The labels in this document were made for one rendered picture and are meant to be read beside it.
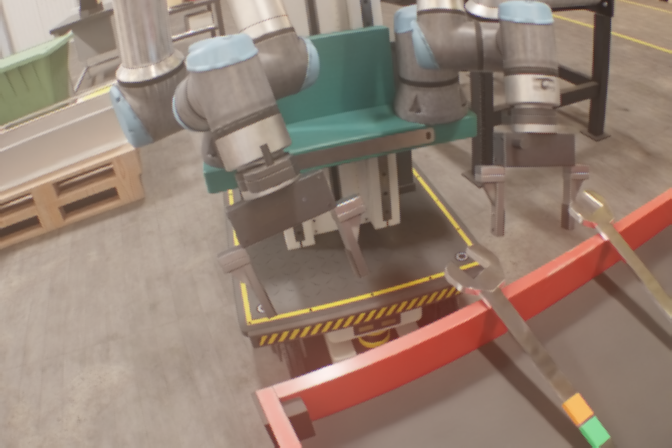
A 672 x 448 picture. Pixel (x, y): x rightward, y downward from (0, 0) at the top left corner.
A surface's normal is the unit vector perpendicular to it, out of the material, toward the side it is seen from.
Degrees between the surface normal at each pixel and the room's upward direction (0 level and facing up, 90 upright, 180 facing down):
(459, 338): 90
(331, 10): 90
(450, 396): 0
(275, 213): 67
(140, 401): 0
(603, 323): 0
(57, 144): 90
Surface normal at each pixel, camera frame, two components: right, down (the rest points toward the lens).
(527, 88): -0.52, 0.13
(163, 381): -0.11, -0.84
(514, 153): 0.07, 0.13
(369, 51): 0.23, 0.48
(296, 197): 0.27, 0.08
